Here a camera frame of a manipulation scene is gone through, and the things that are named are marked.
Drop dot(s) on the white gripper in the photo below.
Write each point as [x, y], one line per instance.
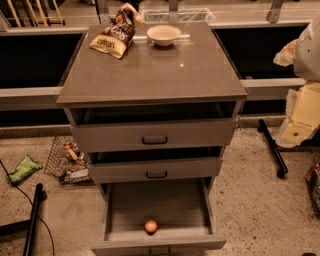
[308, 56]

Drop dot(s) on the orange fruit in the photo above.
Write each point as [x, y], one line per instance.
[150, 226]

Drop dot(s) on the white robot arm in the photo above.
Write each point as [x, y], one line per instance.
[307, 55]

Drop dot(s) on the grey top drawer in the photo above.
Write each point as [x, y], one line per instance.
[153, 135]

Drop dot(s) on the grey drawer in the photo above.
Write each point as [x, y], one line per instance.
[153, 135]
[180, 207]
[155, 170]

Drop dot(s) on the grey middle drawer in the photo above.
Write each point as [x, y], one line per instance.
[155, 170]

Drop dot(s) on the grey drawer cabinet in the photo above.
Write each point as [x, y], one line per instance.
[189, 80]

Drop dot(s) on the grey bottom drawer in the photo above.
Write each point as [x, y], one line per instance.
[180, 207]

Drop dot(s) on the black stand leg right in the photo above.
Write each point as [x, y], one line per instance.
[282, 168]

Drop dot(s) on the black stand leg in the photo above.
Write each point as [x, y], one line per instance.
[282, 168]
[28, 226]

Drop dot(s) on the clear plastic bin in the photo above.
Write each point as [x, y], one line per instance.
[182, 15]

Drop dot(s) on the white bowl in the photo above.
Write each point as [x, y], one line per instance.
[163, 35]

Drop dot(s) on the brown chip bag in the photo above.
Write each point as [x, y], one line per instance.
[116, 38]

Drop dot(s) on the green snack bag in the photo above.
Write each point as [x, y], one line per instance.
[24, 169]

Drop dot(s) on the black stand leg left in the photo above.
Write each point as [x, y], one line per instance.
[28, 226]

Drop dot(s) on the wire basket with items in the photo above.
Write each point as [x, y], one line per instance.
[66, 162]

